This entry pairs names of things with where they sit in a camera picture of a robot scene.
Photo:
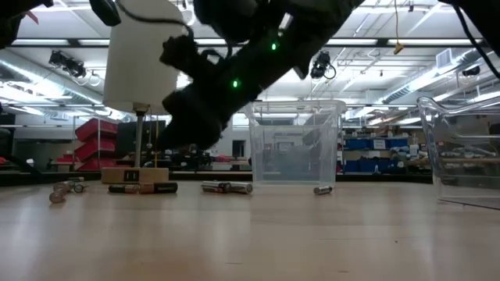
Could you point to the white air vent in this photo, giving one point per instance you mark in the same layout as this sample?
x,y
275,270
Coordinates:
x,y
444,58

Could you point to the clear long plastic bin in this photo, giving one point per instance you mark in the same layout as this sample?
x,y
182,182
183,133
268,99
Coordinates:
x,y
461,156

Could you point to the white shade wooden base lamp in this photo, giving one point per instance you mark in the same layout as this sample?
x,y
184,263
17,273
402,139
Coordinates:
x,y
136,58

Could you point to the silver Energizer AAA battery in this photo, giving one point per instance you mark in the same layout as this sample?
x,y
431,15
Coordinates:
x,y
213,187

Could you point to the red storage bin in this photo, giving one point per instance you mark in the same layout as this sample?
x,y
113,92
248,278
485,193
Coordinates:
x,y
95,130
91,164
95,149

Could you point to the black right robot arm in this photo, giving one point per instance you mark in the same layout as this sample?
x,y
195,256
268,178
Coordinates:
x,y
297,31

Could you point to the long ceiling light bar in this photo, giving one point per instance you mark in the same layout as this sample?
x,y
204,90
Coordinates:
x,y
351,41
433,41
39,41

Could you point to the black aluminium table frame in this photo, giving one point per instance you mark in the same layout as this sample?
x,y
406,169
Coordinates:
x,y
234,176

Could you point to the silver Energizer AA battery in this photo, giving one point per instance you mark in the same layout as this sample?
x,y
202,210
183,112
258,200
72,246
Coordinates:
x,y
239,188

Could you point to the black ceiling device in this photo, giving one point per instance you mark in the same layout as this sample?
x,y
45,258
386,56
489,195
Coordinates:
x,y
471,71

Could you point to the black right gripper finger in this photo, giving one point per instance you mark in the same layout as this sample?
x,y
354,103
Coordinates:
x,y
203,132
176,121

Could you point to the black background monitor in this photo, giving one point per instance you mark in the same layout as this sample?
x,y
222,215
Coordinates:
x,y
129,136

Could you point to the shelf with blue bins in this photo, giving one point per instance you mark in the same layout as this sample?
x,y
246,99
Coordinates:
x,y
371,144

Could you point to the clear square plastic bin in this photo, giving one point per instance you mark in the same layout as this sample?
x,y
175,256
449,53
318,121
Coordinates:
x,y
293,148

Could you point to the small screw on table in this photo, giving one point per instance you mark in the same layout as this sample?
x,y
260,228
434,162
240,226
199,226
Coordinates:
x,y
323,190

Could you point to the silver ventilation duct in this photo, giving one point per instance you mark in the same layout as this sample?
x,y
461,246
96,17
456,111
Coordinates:
x,y
39,84

